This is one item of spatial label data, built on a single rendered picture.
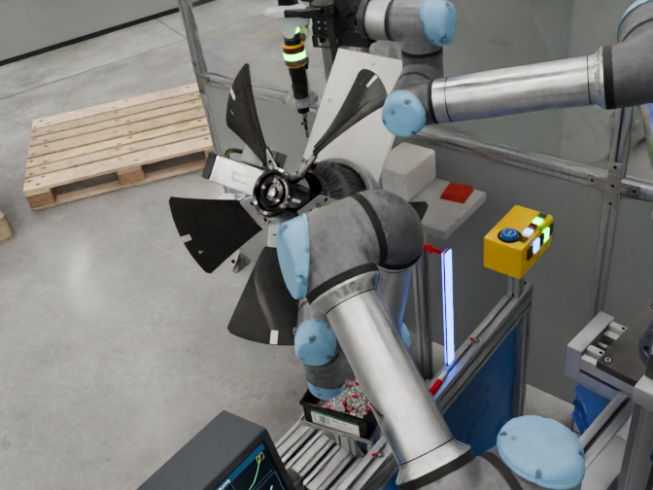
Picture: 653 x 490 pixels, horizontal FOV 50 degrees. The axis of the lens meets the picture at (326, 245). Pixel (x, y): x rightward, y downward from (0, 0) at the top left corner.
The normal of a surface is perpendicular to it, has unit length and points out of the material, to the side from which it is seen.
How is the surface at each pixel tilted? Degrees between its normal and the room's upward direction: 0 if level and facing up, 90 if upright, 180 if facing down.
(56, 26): 90
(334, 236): 36
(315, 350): 90
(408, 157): 0
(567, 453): 8
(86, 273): 0
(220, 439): 15
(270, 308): 50
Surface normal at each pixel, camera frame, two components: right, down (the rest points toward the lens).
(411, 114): -0.32, 0.60
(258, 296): 0.00, -0.03
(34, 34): 0.53, 0.45
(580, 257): -0.63, 0.52
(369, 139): -0.57, -0.11
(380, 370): -0.28, -0.14
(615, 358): -0.12, -0.80
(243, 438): -0.32, -0.85
